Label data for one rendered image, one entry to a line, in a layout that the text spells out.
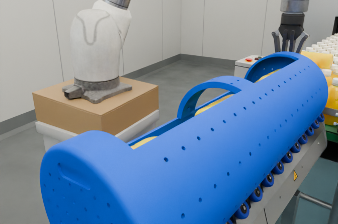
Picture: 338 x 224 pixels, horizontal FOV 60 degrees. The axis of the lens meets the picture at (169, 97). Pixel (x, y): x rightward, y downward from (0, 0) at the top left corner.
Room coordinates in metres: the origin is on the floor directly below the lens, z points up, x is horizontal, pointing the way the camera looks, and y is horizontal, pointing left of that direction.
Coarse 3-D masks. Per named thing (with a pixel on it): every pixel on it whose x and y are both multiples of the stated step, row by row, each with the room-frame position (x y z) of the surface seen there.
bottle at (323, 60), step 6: (306, 54) 1.35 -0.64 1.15; (312, 54) 1.34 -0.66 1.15; (318, 54) 1.32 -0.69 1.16; (324, 54) 1.31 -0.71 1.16; (330, 54) 1.30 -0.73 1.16; (312, 60) 1.32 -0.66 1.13; (318, 60) 1.31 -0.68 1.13; (324, 60) 1.29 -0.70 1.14; (330, 60) 1.28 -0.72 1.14; (318, 66) 1.31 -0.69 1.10; (324, 66) 1.29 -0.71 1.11; (330, 66) 1.30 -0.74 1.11
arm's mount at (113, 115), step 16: (128, 80) 1.11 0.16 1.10; (48, 96) 0.92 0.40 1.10; (64, 96) 0.92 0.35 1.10; (128, 96) 0.94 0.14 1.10; (144, 96) 0.98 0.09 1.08; (48, 112) 0.91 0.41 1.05; (64, 112) 0.87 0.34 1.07; (80, 112) 0.83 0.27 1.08; (96, 112) 0.81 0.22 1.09; (112, 112) 0.83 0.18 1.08; (128, 112) 0.90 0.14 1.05; (144, 112) 0.98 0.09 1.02; (64, 128) 0.88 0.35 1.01; (80, 128) 0.84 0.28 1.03; (96, 128) 0.80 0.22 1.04; (112, 128) 0.83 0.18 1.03
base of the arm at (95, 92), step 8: (112, 80) 0.95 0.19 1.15; (64, 88) 0.96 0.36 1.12; (72, 88) 0.91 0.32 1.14; (80, 88) 0.91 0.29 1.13; (88, 88) 0.91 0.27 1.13; (96, 88) 0.91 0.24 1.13; (104, 88) 0.92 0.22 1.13; (112, 88) 0.94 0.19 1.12; (120, 88) 0.97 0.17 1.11; (128, 88) 0.99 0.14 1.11; (72, 96) 0.89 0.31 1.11; (80, 96) 0.91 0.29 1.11; (88, 96) 0.89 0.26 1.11; (96, 96) 0.89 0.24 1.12; (104, 96) 0.90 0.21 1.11; (112, 96) 0.93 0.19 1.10
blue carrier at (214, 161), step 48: (192, 96) 0.73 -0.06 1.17; (240, 96) 0.60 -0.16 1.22; (288, 96) 0.70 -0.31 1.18; (96, 144) 0.37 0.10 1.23; (144, 144) 0.39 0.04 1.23; (192, 144) 0.42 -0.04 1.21; (240, 144) 0.48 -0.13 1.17; (288, 144) 0.64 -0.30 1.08; (48, 192) 0.42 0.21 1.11; (96, 192) 0.32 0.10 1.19; (144, 192) 0.31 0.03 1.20; (192, 192) 0.35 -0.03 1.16; (240, 192) 0.44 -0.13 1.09
